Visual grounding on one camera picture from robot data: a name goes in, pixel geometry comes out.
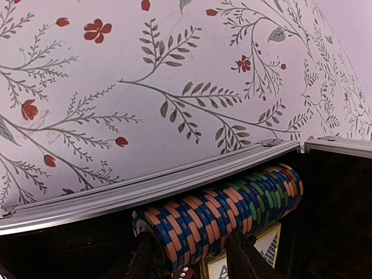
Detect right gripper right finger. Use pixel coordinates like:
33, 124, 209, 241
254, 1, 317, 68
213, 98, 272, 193
226, 231, 284, 279

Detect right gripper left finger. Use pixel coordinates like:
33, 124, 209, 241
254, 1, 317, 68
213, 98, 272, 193
101, 232, 167, 279

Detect row of poker chips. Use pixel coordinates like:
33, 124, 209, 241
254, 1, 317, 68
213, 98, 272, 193
132, 163, 304, 274

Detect boxed card deck in case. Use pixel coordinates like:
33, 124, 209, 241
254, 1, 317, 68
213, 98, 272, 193
199, 222, 281, 279

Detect red dice in case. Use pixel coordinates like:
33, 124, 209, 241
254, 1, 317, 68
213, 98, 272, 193
170, 267, 194, 279

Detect aluminium poker chip case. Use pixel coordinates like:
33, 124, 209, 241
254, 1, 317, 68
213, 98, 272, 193
1, 136, 371, 278

